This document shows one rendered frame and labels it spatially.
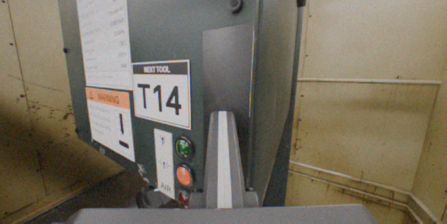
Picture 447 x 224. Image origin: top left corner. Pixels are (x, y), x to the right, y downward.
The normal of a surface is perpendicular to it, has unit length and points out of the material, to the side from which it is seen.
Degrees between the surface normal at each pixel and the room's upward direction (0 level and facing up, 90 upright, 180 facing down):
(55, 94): 90
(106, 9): 90
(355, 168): 90
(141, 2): 90
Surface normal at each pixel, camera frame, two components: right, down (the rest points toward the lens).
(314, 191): -0.47, 0.12
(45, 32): 0.88, 0.08
